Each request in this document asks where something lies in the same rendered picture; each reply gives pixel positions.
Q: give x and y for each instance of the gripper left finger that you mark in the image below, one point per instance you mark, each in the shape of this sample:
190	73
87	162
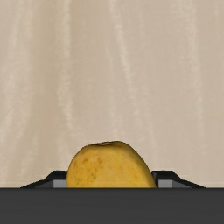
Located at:
57	178

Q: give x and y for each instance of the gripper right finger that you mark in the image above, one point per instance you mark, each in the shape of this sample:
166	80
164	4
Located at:
166	178

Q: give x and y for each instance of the yellow mango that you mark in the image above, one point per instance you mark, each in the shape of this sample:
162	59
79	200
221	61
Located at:
109	167

